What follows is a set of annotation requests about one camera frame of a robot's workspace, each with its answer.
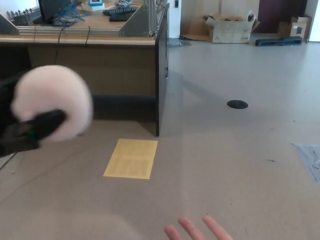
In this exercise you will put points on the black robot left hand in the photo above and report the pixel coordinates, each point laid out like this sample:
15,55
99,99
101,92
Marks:
15,137

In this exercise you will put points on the person's bare hand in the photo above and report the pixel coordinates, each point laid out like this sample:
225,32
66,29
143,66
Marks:
191,231

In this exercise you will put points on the pink plush dumpling toy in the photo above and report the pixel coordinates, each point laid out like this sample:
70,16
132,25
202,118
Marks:
55,92

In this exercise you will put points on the yellow paper sheet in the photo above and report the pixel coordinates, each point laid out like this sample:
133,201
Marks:
131,158

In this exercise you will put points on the row of dark metal parts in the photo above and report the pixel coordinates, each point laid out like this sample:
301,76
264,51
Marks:
18,17

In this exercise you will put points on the wooden desk with dark sides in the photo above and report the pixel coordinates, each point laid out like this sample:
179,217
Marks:
120,70

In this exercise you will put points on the black monitor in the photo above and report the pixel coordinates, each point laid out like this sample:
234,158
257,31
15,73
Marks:
50,8

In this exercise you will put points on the black round floor cover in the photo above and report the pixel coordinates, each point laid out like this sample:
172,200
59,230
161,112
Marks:
237,104

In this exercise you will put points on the clear plastic sheet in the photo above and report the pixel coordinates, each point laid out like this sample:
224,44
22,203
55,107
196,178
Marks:
308,160

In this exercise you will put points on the white box with blue print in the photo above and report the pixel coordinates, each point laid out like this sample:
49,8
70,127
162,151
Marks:
95,5

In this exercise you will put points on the flat black device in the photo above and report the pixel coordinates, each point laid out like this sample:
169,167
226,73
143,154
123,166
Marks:
119,17

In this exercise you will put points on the black keyboard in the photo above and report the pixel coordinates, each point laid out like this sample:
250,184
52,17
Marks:
119,10

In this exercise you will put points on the crumpled clear plastic bag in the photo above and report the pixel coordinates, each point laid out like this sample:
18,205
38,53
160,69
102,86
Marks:
178,42

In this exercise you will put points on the large open cardboard box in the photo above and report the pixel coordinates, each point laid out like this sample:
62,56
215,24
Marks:
231,31

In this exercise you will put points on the dark blue flat bag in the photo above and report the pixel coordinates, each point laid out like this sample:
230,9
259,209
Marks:
277,41

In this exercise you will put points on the small open cardboard box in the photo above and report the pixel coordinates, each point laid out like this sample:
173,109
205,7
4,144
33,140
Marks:
298,28

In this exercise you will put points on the dark maroon door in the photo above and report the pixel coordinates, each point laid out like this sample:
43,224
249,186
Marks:
277,10

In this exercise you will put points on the aluminium profile frame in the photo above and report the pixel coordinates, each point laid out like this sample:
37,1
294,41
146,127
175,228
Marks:
132,23

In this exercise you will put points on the black wall switch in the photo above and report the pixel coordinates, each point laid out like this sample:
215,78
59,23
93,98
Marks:
176,3

